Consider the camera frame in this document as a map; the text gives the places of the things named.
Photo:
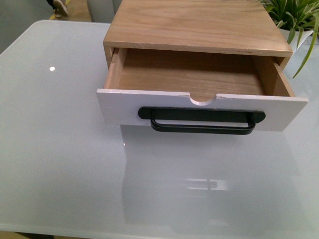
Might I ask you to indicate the white-front wooden drawer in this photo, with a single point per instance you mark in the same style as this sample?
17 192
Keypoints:
158 78

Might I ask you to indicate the black metal drawer handle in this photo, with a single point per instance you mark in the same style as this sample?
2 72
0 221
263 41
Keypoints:
155 114

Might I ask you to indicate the person's shoe in background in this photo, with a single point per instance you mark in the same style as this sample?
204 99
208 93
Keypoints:
60 8

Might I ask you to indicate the wooden drawer cabinet box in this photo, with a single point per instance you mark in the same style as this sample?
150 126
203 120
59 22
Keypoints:
213 26

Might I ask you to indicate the green potted plant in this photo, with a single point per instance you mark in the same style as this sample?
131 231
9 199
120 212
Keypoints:
300 18

